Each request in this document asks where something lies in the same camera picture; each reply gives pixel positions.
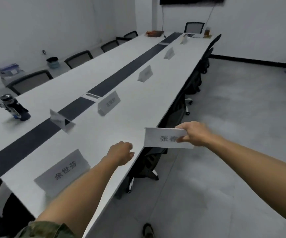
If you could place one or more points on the stack of boxes and papers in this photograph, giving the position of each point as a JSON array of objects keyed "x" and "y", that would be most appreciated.
[{"x": 9, "y": 73}]

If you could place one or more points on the white name card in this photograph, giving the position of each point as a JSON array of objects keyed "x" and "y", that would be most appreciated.
[{"x": 164, "y": 138}]

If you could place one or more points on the person's right forearm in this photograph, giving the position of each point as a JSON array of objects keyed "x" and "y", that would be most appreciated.
[{"x": 254, "y": 166}]

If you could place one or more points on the person's right hand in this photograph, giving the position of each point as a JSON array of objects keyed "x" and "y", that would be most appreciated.
[{"x": 197, "y": 133}]

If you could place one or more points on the dark water bottle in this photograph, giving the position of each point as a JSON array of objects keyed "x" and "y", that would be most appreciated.
[{"x": 14, "y": 107}]

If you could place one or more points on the person's left fingers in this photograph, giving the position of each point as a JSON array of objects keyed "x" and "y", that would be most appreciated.
[{"x": 130, "y": 149}]

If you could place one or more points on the person's right thumb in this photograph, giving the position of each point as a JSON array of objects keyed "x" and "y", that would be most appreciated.
[{"x": 182, "y": 139}]

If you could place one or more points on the grey laptop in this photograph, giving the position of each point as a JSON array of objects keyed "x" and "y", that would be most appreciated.
[{"x": 195, "y": 35}]

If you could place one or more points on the black wall screen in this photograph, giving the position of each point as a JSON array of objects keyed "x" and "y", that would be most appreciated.
[{"x": 192, "y": 0}]

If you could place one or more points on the person's left forearm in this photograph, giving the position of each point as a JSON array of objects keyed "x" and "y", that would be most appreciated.
[{"x": 83, "y": 193}]

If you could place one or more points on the glass cup with drink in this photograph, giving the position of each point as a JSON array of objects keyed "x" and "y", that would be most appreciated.
[{"x": 207, "y": 31}]

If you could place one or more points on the small dark trash bin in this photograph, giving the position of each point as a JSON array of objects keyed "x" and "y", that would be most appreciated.
[{"x": 52, "y": 62}]

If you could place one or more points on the person's left hand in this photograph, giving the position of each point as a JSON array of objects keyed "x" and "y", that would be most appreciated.
[{"x": 119, "y": 153}]

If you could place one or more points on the person's dark shoe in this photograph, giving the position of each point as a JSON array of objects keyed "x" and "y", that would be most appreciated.
[{"x": 148, "y": 231}]

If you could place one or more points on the red-brown tray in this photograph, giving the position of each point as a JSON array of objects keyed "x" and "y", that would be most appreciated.
[{"x": 154, "y": 33}]

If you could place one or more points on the person's camouflage clothing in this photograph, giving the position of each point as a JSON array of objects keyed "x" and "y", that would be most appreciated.
[{"x": 46, "y": 230}]

